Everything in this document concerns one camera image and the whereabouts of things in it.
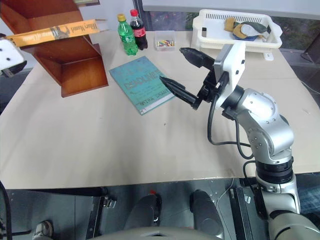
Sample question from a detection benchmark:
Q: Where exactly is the yellow cloth glove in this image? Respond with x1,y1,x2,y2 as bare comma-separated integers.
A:
223,17,243,40

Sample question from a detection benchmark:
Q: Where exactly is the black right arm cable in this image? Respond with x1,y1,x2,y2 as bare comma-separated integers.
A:
206,96,258,179

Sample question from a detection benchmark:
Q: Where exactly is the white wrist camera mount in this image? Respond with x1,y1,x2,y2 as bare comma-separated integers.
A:
0,33,27,72
213,41,247,111

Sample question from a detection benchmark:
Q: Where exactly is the olive grey robot torso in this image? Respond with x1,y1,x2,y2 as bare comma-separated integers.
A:
96,225,227,240

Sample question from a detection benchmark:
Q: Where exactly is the green plastic soda bottle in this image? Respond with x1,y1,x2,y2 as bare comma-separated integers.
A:
117,13,139,57

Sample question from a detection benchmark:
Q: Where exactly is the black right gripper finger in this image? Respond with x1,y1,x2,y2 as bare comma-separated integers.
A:
159,76,201,111
179,47,216,70

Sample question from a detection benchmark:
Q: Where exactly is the teal book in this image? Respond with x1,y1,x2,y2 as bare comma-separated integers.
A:
108,55,176,117

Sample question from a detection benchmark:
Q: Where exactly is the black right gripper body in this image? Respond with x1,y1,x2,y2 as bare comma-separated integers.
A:
196,67,227,105

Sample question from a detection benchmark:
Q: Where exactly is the cola bottle with red cap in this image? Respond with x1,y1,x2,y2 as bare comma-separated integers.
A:
129,9,149,51

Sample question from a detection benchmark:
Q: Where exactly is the grey shoe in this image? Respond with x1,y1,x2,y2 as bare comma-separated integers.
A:
31,219,54,240

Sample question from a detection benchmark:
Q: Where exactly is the white plastic basket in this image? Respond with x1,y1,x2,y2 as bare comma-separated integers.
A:
191,8,283,53

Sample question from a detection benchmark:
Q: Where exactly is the orange book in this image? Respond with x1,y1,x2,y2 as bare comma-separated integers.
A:
5,19,101,49

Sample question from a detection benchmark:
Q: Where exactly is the grey white cloth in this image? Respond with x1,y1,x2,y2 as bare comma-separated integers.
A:
233,21,273,42

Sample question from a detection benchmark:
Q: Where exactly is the wooden bookshelf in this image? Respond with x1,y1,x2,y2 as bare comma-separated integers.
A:
0,0,110,99

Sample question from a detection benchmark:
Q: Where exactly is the clear box of coloured pieces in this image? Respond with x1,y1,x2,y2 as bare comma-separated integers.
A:
153,30,176,52

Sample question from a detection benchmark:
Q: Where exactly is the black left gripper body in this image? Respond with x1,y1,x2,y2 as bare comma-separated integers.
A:
0,60,28,77

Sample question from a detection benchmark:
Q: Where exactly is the dark rounded shape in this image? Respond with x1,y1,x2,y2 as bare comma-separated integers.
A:
130,194,163,229
189,189,226,240

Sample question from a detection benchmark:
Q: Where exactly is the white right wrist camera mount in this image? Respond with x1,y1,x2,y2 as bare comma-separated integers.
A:
213,41,247,111

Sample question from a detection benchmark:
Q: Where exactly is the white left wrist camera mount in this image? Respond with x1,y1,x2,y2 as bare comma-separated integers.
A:
0,33,27,72

